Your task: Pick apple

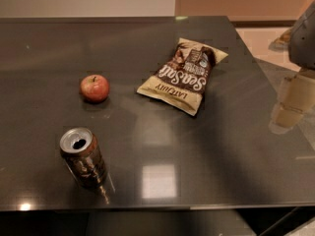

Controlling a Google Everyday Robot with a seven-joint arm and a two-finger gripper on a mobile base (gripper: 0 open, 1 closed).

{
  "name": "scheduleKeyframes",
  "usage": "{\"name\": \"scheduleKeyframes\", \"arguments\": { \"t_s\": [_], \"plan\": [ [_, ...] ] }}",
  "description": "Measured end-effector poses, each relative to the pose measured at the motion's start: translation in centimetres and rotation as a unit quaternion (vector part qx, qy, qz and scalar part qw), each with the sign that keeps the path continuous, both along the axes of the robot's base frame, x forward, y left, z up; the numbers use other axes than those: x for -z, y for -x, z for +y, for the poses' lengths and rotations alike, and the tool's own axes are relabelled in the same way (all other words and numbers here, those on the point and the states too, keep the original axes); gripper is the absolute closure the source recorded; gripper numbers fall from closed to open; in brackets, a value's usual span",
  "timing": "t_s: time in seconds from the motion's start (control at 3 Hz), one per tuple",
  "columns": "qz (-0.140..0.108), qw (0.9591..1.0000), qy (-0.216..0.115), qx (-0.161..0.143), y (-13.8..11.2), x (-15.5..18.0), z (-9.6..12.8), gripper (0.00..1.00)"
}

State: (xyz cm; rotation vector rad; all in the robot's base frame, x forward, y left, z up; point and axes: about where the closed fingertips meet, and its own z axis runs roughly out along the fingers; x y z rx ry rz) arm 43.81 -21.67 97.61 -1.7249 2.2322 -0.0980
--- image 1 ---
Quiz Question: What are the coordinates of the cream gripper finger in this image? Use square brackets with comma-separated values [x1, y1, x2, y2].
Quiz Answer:
[269, 68, 315, 135]

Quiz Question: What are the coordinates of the red apple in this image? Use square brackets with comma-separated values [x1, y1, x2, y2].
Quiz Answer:
[80, 75, 110, 103]

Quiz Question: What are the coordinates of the sea salt chips bag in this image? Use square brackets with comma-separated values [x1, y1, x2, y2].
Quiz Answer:
[137, 38, 228, 116]

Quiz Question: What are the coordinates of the brown soda can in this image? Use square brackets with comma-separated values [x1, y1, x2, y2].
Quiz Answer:
[59, 127, 107, 189]

